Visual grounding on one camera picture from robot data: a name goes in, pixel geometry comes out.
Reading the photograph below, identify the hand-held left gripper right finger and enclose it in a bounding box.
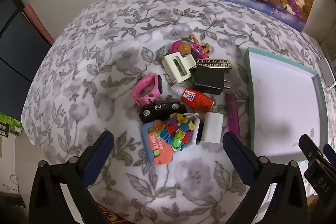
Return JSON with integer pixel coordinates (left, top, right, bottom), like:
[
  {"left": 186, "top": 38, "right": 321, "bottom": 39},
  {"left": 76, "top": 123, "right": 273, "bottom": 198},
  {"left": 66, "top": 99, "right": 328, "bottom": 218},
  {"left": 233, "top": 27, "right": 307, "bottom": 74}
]
[{"left": 223, "top": 132, "right": 308, "bottom": 224}]

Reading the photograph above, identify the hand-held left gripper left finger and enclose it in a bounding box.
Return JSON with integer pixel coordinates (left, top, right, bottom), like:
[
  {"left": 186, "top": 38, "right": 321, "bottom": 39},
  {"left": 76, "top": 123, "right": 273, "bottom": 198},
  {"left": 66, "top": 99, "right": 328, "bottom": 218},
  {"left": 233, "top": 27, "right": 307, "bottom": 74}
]
[{"left": 28, "top": 130, "right": 115, "bottom": 224}]

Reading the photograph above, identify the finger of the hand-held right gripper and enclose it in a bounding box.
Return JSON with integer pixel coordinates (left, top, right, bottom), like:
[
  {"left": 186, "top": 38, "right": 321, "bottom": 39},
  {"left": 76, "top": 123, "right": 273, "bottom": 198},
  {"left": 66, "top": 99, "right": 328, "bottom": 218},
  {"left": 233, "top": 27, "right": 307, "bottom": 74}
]
[
  {"left": 323, "top": 144, "right": 336, "bottom": 161},
  {"left": 299, "top": 134, "right": 320, "bottom": 165}
]

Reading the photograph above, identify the teal box tray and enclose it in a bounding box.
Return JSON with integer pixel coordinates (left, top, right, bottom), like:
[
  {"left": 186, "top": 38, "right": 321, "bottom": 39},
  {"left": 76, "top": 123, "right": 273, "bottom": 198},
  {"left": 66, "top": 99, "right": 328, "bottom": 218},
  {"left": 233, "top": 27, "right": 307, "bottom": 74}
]
[{"left": 244, "top": 48, "right": 328, "bottom": 163}]

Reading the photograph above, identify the orange and blue card packet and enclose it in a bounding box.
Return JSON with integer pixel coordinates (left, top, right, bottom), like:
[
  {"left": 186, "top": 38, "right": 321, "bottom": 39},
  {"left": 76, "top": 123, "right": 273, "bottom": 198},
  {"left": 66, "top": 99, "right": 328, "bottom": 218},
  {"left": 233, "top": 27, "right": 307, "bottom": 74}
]
[{"left": 141, "top": 119, "right": 175, "bottom": 167}]

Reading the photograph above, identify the colourful plastic bead toy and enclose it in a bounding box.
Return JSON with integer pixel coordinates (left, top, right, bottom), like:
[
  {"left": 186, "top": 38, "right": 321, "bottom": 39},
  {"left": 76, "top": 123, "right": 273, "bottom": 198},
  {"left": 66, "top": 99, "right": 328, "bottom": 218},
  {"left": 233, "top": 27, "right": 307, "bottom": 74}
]
[{"left": 160, "top": 113, "right": 197, "bottom": 152}]

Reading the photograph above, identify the pink smartwatch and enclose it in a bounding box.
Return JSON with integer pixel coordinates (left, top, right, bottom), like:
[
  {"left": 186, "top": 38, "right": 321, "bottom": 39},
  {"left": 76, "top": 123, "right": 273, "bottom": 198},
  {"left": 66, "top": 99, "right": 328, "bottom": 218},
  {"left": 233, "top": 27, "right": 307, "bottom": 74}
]
[{"left": 133, "top": 74, "right": 164, "bottom": 107}]

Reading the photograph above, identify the white cylinder container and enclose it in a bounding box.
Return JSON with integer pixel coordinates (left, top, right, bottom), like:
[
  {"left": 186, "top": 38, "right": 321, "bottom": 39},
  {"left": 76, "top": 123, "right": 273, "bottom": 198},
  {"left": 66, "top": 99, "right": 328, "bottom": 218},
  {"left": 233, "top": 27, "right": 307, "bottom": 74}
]
[{"left": 201, "top": 106, "right": 224, "bottom": 143}]

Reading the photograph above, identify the purple lighter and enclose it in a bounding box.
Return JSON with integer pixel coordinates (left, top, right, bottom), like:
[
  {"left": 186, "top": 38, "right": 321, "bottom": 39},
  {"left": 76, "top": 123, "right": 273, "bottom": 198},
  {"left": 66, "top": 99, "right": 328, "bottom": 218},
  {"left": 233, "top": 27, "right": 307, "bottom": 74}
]
[{"left": 225, "top": 93, "right": 240, "bottom": 138}]

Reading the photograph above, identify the black and white small case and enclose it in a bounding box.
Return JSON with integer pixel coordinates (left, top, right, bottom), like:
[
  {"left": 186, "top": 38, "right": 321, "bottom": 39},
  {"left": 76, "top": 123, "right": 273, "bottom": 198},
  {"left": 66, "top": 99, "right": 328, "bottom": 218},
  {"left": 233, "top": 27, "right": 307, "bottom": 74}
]
[{"left": 193, "top": 119, "right": 204, "bottom": 145}]

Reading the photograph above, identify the red printed box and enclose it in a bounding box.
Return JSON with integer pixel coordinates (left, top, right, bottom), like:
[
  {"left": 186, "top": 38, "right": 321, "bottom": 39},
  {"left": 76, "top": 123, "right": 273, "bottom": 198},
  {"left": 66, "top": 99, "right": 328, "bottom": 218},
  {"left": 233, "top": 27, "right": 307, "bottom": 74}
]
[{"left": 96, "top": 203, "right": 124, "bottom": 224}]

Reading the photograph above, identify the white plastic device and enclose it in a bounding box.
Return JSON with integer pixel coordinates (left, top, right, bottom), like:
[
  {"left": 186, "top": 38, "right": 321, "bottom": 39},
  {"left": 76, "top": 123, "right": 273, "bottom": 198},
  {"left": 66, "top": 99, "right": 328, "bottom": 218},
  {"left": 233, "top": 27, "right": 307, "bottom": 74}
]
[{"left": 318, "top": 57, "right": 336, "bottom": 89}]

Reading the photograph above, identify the red glue bottle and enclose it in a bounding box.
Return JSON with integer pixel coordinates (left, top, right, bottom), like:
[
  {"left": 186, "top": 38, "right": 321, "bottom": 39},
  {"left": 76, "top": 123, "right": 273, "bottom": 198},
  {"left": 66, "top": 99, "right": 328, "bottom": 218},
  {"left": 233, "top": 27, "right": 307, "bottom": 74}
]
[{"left": 170, "top": 84, "right": 216, "bottom": 112}]

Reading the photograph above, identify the black toy car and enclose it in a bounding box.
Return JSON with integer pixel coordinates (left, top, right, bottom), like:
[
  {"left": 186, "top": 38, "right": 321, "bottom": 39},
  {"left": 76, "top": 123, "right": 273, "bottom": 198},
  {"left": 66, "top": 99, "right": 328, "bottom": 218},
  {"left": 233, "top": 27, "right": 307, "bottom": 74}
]
[{"left": 139, "top": 101, "right": 187, "bottom": 124}]

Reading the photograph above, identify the black charger adapter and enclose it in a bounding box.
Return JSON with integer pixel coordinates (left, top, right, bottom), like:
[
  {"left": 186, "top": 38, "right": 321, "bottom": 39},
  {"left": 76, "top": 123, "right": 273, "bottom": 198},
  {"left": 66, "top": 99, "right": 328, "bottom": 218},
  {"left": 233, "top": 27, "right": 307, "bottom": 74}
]
[{"left": 191, "top": 67, "right": 231, "bottom": 95}]

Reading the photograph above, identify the green packet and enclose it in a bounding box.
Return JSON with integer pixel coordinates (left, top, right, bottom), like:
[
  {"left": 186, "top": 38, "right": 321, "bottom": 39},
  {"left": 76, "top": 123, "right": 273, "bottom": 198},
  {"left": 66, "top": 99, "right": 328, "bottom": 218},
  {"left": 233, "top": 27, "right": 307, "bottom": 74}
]
[{"left": 0, "top": 112, "right": 23, "bottom": 138}]

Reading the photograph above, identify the grey floral blanket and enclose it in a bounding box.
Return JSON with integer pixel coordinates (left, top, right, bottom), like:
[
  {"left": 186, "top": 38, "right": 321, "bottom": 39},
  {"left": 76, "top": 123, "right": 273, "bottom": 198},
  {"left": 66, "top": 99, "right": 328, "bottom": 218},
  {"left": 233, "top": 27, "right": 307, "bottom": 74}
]
[{"left": 20, "top": 0, "right": 336, "bottom": 224}]

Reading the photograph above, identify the cream hair claw clip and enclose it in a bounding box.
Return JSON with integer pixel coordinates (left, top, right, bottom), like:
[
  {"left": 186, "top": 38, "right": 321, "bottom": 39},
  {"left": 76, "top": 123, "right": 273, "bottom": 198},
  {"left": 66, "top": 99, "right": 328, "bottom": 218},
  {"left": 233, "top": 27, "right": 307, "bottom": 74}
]
[{"left": 161, "top": 53, "right": 197, "bottom": 84}]

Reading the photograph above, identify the pink toy figure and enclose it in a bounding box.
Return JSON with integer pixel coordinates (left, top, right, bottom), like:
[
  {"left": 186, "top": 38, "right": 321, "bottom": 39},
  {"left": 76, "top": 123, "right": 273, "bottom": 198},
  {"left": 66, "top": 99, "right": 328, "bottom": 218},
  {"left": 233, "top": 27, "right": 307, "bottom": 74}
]
[{"left": 170, "top": 34, "right": 211, "bottom": 59}]

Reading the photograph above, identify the dark cabinet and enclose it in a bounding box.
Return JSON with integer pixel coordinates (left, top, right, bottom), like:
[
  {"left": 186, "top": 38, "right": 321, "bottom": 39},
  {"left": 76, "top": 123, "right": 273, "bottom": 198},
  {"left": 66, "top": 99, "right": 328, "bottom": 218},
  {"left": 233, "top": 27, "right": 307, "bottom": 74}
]
[{"left": 0, "top": 0, "right": 51, "bottom": 119}]

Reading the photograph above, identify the brown board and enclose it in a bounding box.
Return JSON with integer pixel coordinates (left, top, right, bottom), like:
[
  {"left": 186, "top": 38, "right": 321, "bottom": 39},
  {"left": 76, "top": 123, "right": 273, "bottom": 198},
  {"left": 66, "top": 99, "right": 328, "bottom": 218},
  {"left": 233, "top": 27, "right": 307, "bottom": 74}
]
[{"left": 23, "top": 4, "right": 55, "bottom": 46}]

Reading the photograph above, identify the black cable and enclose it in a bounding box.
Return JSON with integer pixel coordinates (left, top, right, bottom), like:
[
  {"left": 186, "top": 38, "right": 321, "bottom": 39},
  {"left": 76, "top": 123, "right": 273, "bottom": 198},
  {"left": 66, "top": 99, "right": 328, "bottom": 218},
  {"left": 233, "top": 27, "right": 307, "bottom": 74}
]
[{"left": 0, "top": 174, "right": 21, "bottom": 193}]

